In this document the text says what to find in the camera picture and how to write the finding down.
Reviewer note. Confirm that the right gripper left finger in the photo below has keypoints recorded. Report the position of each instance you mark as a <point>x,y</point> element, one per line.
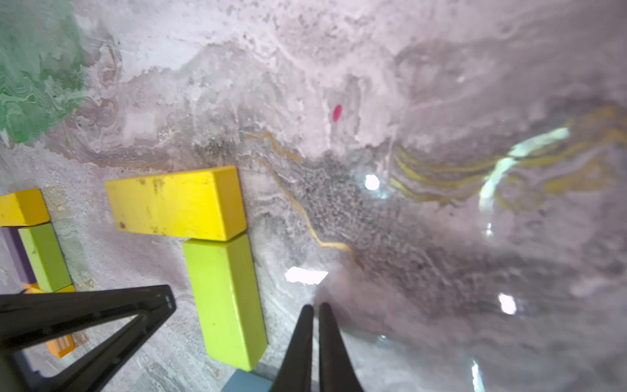
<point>31,319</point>

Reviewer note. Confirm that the orange block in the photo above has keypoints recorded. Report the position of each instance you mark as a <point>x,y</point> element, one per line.
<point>64,345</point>

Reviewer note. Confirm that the purple block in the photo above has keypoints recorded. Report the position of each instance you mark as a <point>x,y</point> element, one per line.
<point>18,254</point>

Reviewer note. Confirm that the lime green block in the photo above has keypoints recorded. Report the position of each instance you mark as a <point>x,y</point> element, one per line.
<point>223,280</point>
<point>45,257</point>

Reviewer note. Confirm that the light blue block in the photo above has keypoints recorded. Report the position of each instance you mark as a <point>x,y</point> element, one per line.
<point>242,381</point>

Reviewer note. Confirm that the long yellow block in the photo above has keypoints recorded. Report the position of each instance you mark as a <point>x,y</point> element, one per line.
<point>23,208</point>

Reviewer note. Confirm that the yellow-green long block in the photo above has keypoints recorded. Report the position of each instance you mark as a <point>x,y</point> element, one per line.
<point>204,204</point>

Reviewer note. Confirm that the small yellow block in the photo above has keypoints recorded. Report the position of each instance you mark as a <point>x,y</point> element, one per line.
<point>69,288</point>

